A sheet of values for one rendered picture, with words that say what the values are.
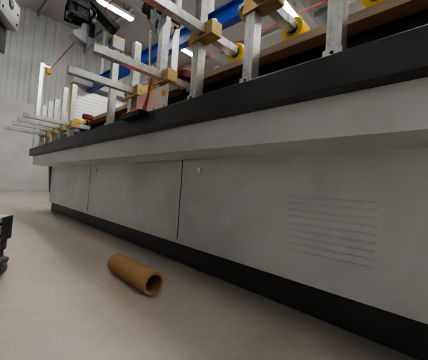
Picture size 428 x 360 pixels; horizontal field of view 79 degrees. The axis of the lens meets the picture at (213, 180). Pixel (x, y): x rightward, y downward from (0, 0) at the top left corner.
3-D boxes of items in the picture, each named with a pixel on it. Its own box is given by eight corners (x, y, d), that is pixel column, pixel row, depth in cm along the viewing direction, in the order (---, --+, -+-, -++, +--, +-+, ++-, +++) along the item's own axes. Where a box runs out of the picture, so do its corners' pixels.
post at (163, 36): (156, 114, 111) (164, 5, 113) (152, 115, 114) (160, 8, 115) (163, 116, 114) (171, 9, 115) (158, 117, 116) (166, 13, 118)
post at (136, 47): (128, 134, 129) (136, 39, 130) (125, 135, 131) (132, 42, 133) (134, 135, 131) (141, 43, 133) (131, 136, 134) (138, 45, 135)
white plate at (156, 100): (166, 107, 105) (168, 83, 105) (134, 116, 123) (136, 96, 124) (167, 107, 105) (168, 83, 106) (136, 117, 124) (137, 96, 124)
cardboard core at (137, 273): (144, 273, 88) (108, 253, 109) (142, 298, 88) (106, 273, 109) (164, 270, 93) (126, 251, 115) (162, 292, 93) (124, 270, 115)
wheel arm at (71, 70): (68, 73, 106) (69, 63, 106) (66, 76, 108) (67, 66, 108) (159, 103, 137) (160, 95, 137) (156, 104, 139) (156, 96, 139)
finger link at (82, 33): (70, 48, 85) (72, 20, 85) (88, 55, 89) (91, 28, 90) (73, 44, 83) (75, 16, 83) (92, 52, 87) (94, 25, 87)
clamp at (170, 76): (167, 78, 106) (168, 66, 106) (149, 86, 116) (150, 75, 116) (178, 83, 110) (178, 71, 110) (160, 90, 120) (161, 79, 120)
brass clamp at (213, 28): (210, 31, 88) (211, 16, 88) (185, 44, 98) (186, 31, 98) (222, 38, 93) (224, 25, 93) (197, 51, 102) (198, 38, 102)
